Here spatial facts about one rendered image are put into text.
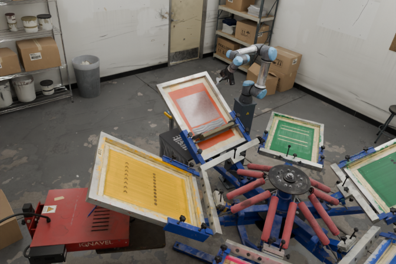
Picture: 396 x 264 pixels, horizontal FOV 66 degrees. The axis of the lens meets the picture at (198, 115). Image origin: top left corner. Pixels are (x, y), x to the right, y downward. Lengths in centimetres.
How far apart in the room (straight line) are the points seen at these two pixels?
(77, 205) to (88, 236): 27
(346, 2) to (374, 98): 172
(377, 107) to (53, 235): 530
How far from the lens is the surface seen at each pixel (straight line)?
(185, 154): 288
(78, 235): 215
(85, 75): 554
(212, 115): 281
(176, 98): 275
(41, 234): 222
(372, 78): 599
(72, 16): 573
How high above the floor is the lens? 279
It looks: 32 degrees down
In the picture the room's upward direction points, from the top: 5 degrees clockwise
